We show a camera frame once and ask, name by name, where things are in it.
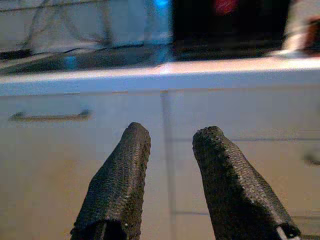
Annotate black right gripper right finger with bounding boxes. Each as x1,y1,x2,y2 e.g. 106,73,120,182
191,125,302,240

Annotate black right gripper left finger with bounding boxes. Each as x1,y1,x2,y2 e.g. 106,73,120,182
69,121,152,240

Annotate white kitchen cabinet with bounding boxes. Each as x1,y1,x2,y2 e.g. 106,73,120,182
0,87,320,240

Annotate steel kitchen sink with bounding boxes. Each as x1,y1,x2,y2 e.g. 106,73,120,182
0,46,173,76

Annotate white drawer front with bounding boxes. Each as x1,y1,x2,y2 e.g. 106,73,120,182
172,89,320,140
174,139,320,216

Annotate black countertop appliance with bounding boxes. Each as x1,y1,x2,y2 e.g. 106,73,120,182
172,0,291,57

